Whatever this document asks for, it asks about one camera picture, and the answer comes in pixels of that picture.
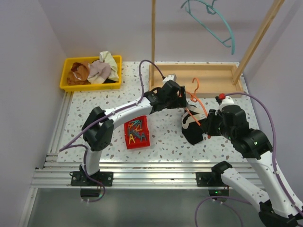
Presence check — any teal plastic hanger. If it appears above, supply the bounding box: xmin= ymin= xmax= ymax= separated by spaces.
xmin=180 ymin=0 xmax=235 ymax=55

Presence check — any black underwear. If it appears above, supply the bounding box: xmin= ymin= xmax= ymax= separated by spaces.
xmin=181 ymin=105 xmax=206 ymax=145

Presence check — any dark teal clothespin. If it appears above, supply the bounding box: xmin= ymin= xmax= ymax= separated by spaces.
xmin=127 ymin=128 xmax=132 ymax=136

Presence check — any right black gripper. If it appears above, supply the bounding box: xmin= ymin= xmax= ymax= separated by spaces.
xmin=201 ymin=109 xmax=235 ymax=140

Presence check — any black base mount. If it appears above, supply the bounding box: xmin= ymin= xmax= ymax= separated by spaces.
xmin=70 ymin=171 xmax=114 ymax=187
xmin=196 ymin=172 xmax=226 ymax=187

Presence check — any pale green cloth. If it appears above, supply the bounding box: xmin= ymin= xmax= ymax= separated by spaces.
xmin=99 ymin=51 xmax=119 ymax=82

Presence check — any brown orange underwear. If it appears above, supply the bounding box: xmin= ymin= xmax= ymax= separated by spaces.
xmin=67 ymin=61 xmax=90 ymax=86

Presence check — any orange plastic hanger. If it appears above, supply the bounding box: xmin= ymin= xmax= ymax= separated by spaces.
xmin=184 ymin=78 xmax=208 ymax=117

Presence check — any wooden rack post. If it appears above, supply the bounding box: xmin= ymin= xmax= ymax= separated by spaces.
xmin=232 ymin=0 xmax=284 ymax=85
xmin=151 ymin=0 xmax=157 ymax=87

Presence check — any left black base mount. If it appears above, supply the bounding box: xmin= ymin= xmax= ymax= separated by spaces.
xmin=70 ymin=171 xmax=114 ymax=187

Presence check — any left wooden rack post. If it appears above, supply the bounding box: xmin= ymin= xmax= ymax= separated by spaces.
xmin=151 ymin=0 xmax=157 ymax=87

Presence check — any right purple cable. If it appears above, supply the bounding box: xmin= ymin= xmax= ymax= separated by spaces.
xmin=194 ymin=92 xmax=303 ymax=227

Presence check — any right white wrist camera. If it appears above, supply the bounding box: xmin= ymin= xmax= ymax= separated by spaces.
xmin=215 ymin=93 xmax=234 ymax=111

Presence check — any aluminium rail frame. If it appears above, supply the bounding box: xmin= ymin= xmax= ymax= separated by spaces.
xmin=29 ymin=89 xmax=263 ymax=190

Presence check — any yellow plastic tray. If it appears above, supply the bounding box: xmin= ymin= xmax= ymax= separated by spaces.
xmin=59 ymin=55 xmax=122 ymax=92

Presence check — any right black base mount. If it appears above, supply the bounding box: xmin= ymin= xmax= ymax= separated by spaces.
xmin=196 ymin=172 xmax=226 ymax=187

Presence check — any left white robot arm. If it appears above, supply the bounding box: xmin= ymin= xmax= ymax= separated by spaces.
xmin=70 ymin=80 xmax=187 ymax=186

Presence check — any yellow clothespin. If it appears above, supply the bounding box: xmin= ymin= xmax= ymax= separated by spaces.
xmin=129 ymin=134 xmax=135 ymax=144

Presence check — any right wooden rack post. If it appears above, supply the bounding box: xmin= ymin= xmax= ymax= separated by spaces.
xmin=232 ymin=0 xmax=284 ymax=85

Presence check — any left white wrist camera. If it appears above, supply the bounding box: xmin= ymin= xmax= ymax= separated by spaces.
xmin=162 ymin=74 xmax=177 ymax=84

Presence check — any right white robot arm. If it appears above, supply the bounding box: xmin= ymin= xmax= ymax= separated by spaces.
xmin=201 ymin=105 xmax=303 ymax=227

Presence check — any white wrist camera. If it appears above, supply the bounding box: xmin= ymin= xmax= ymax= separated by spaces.
xmin=215 ymin=93 xmax=234 ymax=111
xmin=162 ymin=74 xmax=177 ymax=84

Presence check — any red plastic bin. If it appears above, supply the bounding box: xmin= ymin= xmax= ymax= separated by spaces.
xmin=124 ymin=115 xmax=150 ymax=149

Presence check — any wooden rack base tray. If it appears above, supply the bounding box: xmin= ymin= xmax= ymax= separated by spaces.
xmin=149 ymin=63 xmax=244 ymax=98

